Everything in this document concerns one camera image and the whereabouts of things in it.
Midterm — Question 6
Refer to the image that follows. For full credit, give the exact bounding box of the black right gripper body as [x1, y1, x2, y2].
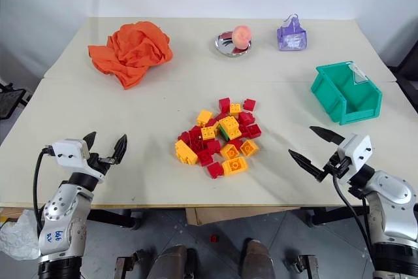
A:
[321, 149, 353, 181]

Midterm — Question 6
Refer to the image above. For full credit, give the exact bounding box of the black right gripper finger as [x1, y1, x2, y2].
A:
[287, 148, 327, 182]
[309, 125, 346, 146]

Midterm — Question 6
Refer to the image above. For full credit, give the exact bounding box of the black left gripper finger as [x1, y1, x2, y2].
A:
[110, 133, 129, 165]
[82, 131, 98, 155]

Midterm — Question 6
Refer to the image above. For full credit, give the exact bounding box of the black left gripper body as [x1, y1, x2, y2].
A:
[87, 152, 118, 178]

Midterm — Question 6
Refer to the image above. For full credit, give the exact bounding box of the green plastic storage bin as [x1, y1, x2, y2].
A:
[310, 60, 384, 126]

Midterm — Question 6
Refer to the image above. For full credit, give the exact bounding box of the black table leg with caster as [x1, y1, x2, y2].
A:
[304, 206, 370, 228]
[87, 208, 144, 231]

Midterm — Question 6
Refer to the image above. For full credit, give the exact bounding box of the clear bin label holder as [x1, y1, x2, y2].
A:
[347, 62, 370, 85]

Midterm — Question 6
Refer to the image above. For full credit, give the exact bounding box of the yellow plastic building brick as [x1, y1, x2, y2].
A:
[219, 116, 242, 140]

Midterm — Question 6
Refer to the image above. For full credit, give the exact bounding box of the black chair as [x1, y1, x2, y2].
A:
[0, 80, 33, 122]

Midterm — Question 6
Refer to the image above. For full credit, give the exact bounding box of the green plastic brick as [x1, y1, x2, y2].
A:
[217, 125, 230, 143]

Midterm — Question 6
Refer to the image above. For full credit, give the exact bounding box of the crumpled orange cloth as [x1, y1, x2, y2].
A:
[88, 20, 174, 90]

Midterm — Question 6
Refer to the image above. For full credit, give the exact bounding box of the purple plastic bag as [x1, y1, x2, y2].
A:
[276, 13, 309, 52]

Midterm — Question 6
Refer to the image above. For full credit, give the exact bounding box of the dark background furniture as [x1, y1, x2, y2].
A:
[378, 14, 418, 105]

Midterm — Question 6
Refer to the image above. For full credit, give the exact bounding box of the white crumpled plastic bag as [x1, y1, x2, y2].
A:
[0, 208, 42, 261]

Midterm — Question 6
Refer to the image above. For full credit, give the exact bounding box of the dark rounded shape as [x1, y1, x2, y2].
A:
[151, 244, 199, 279]
[241, 238, 276, 279]

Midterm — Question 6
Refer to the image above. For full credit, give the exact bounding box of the pink peach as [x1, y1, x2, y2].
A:
[231, 24, 253, 50]

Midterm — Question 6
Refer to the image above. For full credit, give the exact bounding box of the shiny silver plate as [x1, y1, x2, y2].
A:
[214, 30, 253, 59]

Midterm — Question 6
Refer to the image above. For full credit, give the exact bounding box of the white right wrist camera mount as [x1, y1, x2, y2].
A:
[337, 133, 374, 179]

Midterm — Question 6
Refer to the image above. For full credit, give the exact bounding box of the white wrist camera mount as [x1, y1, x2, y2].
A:
[51, 139, 91, 167]
[337, 133, 374, 179]

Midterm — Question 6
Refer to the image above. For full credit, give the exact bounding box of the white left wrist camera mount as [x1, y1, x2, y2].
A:
[51, 139, 91, 167]

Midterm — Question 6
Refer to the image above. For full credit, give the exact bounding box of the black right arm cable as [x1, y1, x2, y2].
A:
[331, 172, 375, 257]

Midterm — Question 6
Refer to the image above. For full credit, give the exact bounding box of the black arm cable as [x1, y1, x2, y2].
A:
[331, 172, 375, 257]
[33, 148, 55, 239]

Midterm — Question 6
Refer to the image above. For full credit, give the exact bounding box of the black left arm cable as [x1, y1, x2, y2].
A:
[33, 148, 55, 239]

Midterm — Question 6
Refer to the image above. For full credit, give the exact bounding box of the metal floor bracket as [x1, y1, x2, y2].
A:
[285, 252, 320, 279]
[114, 249, 148, 279]

